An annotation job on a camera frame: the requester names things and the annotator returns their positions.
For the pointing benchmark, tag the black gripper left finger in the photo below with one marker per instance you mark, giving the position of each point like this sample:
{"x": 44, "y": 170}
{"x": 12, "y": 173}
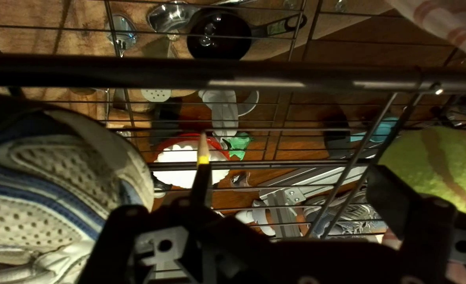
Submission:
{"x": 137, "y": 246}

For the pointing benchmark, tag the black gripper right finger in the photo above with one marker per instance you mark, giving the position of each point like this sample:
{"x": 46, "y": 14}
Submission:
{"x": 426, "y": 230}

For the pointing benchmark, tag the yellow tennis ball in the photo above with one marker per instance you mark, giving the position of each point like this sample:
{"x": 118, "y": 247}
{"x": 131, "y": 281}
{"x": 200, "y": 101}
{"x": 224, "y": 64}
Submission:
{"x": 442, "y": 162}

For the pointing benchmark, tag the red white bowl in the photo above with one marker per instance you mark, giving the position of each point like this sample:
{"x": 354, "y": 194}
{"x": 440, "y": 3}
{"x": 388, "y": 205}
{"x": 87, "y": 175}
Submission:
{"x": 178, "y": 154}

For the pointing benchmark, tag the white blue sneaker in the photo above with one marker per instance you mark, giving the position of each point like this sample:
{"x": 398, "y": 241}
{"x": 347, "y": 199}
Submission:
{"x": 42, "y": 173}

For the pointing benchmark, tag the black round pan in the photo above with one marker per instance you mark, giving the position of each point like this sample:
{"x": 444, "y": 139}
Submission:
{"x": 218, "y": 33}

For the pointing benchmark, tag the silver metal ladle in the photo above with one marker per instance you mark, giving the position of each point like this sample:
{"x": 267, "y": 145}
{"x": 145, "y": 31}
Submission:
{"x": 169, "y": 17}

